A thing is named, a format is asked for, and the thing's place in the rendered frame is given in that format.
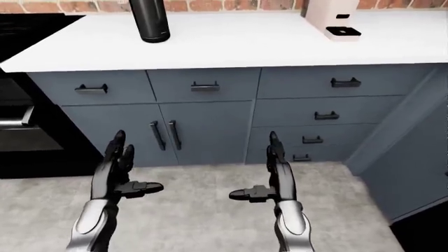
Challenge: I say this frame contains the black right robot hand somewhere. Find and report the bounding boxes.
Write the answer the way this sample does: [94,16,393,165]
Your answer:
[228,130,298,204]

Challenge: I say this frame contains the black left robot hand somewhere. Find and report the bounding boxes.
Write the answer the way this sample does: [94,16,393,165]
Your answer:
[90,129,165,201]

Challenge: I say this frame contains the black cylindrical electric kettle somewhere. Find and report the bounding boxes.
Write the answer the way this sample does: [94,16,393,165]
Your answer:
[128,0,172,44]

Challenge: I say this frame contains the blue grey base cabinet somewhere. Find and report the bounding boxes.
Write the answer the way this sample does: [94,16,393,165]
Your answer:
[26,65,442,167]

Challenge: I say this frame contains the black oven range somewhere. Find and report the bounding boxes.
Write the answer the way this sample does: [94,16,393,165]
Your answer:
[0,13,106,180]

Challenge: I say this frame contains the blue grey side cabinet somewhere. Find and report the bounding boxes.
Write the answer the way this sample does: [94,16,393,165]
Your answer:
[344,66,448,224]

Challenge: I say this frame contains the beige coffee machine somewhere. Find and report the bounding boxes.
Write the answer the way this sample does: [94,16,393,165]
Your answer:
[302,0,363,42]

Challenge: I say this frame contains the black cabinet door handle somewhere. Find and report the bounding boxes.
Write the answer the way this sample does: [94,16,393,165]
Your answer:
[168,120,182,151]
[149,120,167,151]

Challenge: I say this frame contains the silver oven door handle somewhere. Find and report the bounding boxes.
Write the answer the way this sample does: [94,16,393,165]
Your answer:
[0,105,35,128]

